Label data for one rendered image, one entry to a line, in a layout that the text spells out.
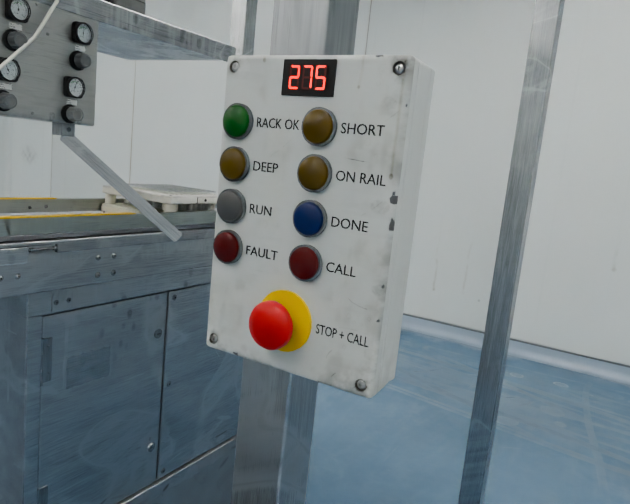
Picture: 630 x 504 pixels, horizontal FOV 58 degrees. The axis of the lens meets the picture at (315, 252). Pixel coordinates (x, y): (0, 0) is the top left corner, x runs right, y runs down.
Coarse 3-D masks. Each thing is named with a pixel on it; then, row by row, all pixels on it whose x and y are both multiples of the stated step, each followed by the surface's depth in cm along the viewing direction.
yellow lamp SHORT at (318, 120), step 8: (312, 112) 44; (320, 112) 43; (304, 120) 44; (312, 120) 44; (320, 120) 43; (328, 120) 43; (304, 128) 44; (312, 128) 44; (320, 128) 43; (328, 128) 43; (312, 136) 44; (320, 136) 44; (328, 136) 43
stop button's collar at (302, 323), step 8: (272, 296) 48; (280, 296) 47; (288, 296) 47; (296, 296) 46; (288, 304) 47; (296, 304) 46; (304, 304) 46; (296, 312) 47; (304, 312) 46; (296, 320) 47; (304, 320) 46; (296, 328) 47; (304, 328) 46; (296, 336) 47; (304, 336) 46; (360, 336) 44; (288, 344) 47; (296, 344) 47; (360, 344) 44
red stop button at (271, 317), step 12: (252, 312) 46; (264, 312) 45; (276, 312) 45; (288, 312) 45; (252, 324) 46; (264, 324) 45; (276, 324) 44; (288, 324) 44; (252, 336) 46; (264, 336) 45; (276, 336) 45; (288, 336) 45; (276, 348) 45
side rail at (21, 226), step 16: (0, 224) 98; (16, 224) 101; (32, 224) 103; (48, 224) 106; (64, 224) 109; (80, 224) 112; (96, 224) 115; (112, 224) 119; (128, 224) 122; (144, 224) 126; (176, 224) 135; (192, 224) 140
